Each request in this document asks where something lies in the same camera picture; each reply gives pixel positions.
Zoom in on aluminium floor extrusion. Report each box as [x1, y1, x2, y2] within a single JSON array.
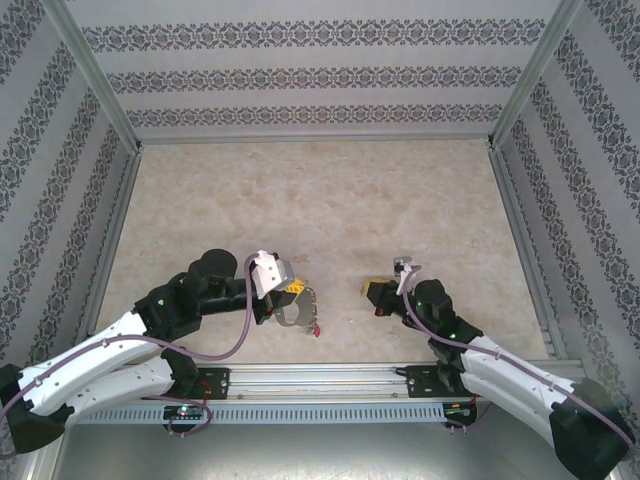
[[74, 147, 146, 341], [487, 144, 569, 361], [139, 133, 494, 147]]

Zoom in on grey sheet metal panel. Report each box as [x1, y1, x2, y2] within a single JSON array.
[[49, 419, 566, 480]]

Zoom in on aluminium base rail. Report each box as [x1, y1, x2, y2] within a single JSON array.
[[197, 362, 586, 401]]

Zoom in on slotted grey cable tray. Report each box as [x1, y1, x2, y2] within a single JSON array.
[[74, 399, 451, 425]]

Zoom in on aluminium frame post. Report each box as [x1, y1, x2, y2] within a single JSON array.
[[23, 439, 67, 480], [42, 0, 145, 154], [486, 0, 586, 151]]

